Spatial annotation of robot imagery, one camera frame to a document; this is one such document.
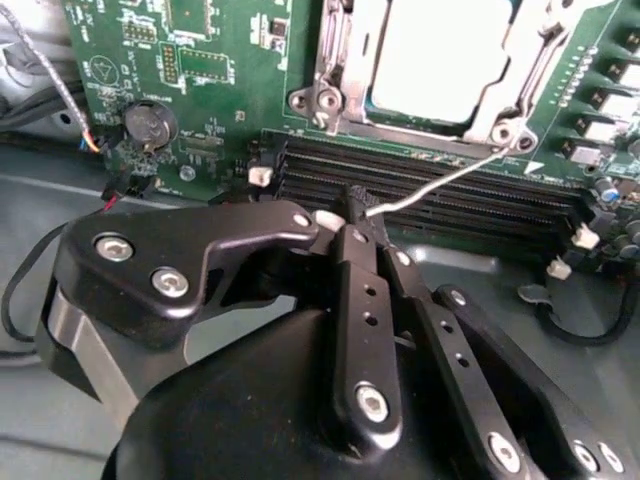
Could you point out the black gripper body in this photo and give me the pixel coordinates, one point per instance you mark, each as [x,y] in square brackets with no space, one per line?
[240,415]

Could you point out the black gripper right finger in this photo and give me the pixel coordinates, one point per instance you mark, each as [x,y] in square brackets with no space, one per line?
[480,400]

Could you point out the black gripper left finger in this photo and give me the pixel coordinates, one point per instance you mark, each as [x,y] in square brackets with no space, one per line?
[370,360]

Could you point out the metal locking lever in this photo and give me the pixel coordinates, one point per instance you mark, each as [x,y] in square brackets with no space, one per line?
[450,177]
[322,120]

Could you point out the metal socket cover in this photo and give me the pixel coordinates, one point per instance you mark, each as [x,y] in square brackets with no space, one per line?
[357,75]

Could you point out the silver CPU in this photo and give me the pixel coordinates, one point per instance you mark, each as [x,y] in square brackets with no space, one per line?
[440,60]

